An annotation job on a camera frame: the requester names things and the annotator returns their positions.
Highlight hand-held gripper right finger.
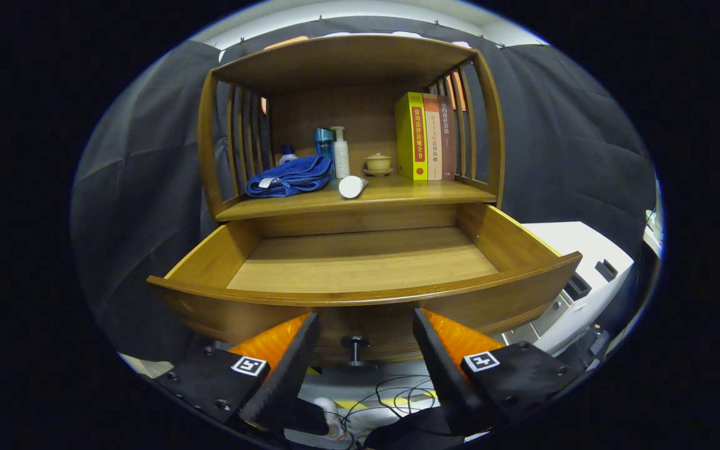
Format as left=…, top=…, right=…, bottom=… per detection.
left=412, top=307, right=586, bottom=437

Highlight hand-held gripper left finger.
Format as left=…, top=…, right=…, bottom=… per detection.
left=154, top=312, right=321, bottom=435

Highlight black drawer knob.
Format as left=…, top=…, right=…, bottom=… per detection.
left=341, top=336, right=371, bottom=368

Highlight wooden drawer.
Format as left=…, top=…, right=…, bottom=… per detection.
left=146, top=202, right=583, bottom=366

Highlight white cosmetic tube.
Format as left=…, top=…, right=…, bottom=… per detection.
left=338, top=175, right=370, bottom=200

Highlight white drawer unit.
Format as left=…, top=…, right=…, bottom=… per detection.
left=502, top=221, right=636, bottom=357

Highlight wooden cabinet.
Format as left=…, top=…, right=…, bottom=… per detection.
left=196, top=34, right=506, bottom=369

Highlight black plastic device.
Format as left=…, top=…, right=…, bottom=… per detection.
left=560, top=326, right=612, bottom=376

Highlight blue towel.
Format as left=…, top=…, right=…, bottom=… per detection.
left=246, top=155, right=334, bottom=198

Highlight white pump bottle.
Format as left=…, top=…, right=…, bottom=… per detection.
left=331, top=126, right=351, bottom=179

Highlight teal bottle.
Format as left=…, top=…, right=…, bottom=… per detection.
left=315, top=127, right=336, bottom=179

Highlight brown book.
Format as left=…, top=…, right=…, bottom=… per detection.
left=438, top=96, right=458, bottom=180

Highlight orange book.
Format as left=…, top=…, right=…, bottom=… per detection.
left=423, top=94, right=443, bottom=181

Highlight yellow book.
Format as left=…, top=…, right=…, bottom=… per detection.
left=394, top=92, right=429, bottom=181

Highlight white stand device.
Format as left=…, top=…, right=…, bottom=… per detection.
left=644, top=181, right=666, bottom=257

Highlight black floor cables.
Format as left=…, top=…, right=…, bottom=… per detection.
left=297, top=374, right=454, bottom=438

